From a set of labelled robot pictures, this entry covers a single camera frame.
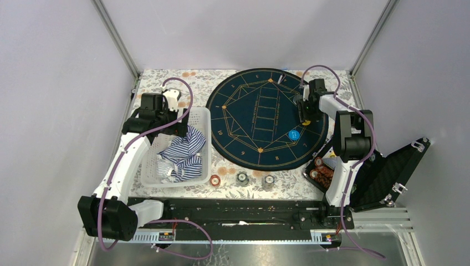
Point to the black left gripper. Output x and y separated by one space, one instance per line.
178 129

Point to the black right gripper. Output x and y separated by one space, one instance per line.
303 115

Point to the blue small blind button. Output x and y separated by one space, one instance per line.
294 135

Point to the red five chip stack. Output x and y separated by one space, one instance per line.
215 180

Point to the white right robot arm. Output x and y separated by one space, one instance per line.
353 139

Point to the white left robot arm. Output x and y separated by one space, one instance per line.
106 212

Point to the white plastic laundry basket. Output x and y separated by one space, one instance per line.
200 119

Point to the blue white striped cloth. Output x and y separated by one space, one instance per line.
181 160

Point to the round dark poker mat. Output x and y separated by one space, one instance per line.
252 112

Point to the red chip rows in case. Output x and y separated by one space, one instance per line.
321 173

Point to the grey chip stack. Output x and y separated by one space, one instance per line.
268 182

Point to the black poker chip case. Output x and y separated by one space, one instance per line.
381 179

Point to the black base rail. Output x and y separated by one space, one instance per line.
246 219

